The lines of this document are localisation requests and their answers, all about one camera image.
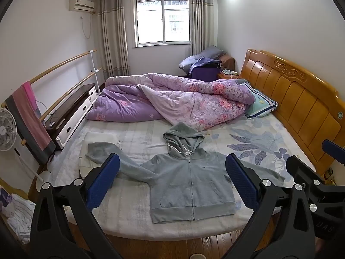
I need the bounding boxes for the grey zip hoodie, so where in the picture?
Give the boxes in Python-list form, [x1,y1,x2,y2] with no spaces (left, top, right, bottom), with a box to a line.
[85,122,286,224]

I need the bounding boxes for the white striped cloth pile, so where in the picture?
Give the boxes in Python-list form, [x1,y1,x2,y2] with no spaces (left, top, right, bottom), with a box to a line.
[1,187,36,244]

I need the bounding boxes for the wooden headboard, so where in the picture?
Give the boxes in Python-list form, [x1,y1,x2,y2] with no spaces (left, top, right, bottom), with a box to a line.
[240,49,344,175]

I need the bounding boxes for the dark white TV cabinet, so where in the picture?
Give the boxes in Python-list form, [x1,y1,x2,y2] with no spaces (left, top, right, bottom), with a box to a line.
[45,84,98,150]

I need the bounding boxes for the white standing fan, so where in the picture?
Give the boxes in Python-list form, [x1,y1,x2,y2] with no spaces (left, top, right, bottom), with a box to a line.
[0,107,44,183]

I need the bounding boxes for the purple floral quilt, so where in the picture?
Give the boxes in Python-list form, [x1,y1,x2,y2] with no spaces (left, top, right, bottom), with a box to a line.
[86,73,256,131]

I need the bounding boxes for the wooden nightstand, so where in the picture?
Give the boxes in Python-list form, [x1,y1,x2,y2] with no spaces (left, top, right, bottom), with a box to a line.
[218,69,239,80]

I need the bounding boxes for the pink grey towel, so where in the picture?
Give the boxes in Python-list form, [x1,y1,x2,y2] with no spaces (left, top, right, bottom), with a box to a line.
[5,81,56,165]

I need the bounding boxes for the purple storage box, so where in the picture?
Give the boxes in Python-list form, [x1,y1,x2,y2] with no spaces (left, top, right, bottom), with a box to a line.
[188,57,221,82]

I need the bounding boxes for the right beige curtain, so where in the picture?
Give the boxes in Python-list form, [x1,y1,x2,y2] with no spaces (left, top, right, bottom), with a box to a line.
[190,0,215,54]

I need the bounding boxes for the beige curtain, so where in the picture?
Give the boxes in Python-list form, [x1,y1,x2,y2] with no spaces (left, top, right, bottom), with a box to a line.
[190,0,215,54]
[96,0,130,79]

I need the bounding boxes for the left beige curtain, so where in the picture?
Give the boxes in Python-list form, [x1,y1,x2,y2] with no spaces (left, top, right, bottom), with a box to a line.
[96,0,130,79]

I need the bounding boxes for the white air conditioner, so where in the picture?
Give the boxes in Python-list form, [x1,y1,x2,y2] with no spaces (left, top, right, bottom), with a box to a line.
[69,0,95,13]

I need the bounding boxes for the white rail stand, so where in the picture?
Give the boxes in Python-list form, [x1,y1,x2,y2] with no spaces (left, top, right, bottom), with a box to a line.
[89,50,100,94]

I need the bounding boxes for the window with white frame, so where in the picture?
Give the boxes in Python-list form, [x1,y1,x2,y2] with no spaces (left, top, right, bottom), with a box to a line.
[134,0,190,47]

